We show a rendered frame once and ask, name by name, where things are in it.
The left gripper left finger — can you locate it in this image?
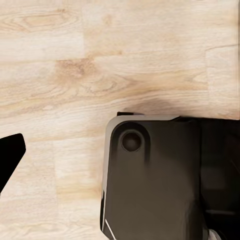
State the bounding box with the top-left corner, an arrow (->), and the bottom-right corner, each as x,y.
0,133 -> 26,193

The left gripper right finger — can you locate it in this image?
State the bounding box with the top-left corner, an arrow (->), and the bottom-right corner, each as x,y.
224,133 -> 240,173

